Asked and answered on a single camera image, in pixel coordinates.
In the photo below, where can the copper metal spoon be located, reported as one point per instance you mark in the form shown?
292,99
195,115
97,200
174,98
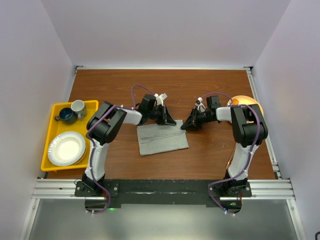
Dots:
230,158

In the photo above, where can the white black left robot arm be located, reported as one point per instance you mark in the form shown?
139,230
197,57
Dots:
104,126

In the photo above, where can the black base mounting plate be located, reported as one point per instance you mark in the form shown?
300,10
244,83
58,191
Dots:
210,193

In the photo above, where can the orange divided plate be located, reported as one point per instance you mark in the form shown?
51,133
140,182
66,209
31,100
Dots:
244,100

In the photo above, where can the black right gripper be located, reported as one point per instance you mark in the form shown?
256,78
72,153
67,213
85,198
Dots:
192,123

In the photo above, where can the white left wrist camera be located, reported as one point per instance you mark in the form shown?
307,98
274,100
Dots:
160,98

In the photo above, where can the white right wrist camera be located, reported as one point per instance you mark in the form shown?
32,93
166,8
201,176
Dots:
199,105

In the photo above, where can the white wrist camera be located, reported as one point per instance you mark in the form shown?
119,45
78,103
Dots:
199,105
160,98

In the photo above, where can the yellow plastic tray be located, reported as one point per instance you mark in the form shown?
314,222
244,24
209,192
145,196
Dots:
57,127

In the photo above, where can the grey cloth napkin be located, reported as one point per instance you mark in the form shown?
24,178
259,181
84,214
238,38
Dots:
155,139

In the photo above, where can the dark blue ceramic cup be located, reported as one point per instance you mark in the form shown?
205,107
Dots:
67,116

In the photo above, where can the white ceramic plate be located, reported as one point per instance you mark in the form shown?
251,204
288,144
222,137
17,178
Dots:
66,149

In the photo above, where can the grey ceramic mug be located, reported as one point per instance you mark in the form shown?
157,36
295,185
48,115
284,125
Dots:
79,108

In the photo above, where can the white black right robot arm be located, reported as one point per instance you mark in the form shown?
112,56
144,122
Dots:
249,130

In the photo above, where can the aluminium front frame rail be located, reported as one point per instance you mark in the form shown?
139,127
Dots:
278,189

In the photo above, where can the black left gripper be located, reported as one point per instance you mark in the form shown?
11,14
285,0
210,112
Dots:
165,118

